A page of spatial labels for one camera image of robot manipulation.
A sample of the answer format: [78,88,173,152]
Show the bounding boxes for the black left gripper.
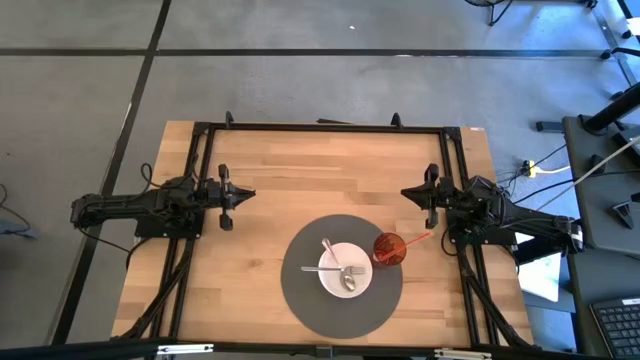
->
[204,163,257,232]

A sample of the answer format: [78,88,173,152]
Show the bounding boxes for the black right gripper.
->
[400,163,456,231]

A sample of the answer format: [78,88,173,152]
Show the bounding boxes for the red translucent plastic cup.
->
[372,231,408,267]

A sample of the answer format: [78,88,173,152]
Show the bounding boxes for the silver metal fork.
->
[300,265,367,277]

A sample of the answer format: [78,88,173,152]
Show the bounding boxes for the silver metal spoon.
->
[321,237,357,293]

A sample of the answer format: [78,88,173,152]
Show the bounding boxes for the white plate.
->
[317,242,374,300]

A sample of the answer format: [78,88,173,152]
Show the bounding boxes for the yellow power plug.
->
[521,159,572,179]

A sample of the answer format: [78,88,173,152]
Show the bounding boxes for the grey woven round placemat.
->
[280,213,404,340]

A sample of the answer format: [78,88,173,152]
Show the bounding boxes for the white flat object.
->
[516,232,563,304]

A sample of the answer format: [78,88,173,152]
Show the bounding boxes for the dark desk with keyboard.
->
[562,113,640,360]

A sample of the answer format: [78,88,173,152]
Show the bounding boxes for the small black desk stand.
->
[608,199,637,231]

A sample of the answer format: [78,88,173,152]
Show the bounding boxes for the black monitor pole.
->
[582,82,640,134]

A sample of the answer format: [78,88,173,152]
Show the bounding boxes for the black computer keyboard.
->
[589,296,640,359]

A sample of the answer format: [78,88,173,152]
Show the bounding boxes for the black aluminium table frame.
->
[0,110,591,360]

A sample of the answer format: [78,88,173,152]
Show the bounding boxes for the black floor cable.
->
[0,182,40,242]
[493,143,576,207]

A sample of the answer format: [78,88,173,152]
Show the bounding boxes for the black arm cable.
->
[73,225,147,272]

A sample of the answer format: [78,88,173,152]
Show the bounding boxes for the silver metal bracket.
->
[433,347,493,360]
[156,342,215,357]

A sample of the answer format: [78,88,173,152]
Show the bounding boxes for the white diagonal cord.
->
[536,133,640,212]

